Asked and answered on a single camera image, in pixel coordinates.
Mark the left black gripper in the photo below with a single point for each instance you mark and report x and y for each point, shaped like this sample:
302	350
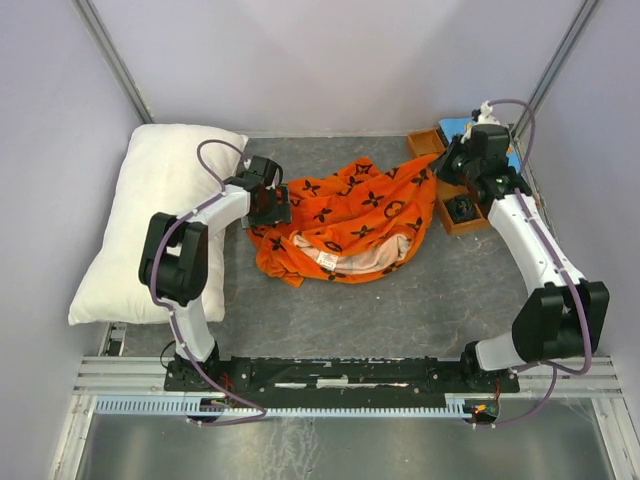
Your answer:
280	214

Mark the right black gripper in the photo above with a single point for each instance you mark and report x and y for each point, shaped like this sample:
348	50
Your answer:
441	165

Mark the orange patterned pillowcase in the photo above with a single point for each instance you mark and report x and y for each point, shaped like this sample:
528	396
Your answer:
354	226

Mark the white pillow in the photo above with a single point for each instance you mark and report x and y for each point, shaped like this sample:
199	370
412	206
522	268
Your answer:
168	168

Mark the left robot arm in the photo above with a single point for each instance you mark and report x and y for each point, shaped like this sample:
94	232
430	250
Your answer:
174	265

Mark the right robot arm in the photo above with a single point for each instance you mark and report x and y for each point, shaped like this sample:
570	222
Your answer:
562	319

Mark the blue patterned cloth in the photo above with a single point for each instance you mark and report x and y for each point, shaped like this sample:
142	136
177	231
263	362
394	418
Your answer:
453	126

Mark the small black round object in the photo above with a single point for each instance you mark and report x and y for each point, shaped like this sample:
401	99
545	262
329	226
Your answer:
461	209

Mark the brown wooden divided tray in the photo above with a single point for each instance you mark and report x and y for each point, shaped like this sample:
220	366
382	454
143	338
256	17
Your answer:
426	142

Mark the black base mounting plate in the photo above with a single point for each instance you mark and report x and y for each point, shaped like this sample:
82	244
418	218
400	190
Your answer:
332	383

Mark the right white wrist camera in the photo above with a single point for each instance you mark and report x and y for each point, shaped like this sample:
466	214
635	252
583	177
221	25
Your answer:
481	116

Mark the light blue cable duct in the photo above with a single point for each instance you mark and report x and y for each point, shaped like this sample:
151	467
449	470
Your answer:
202	406

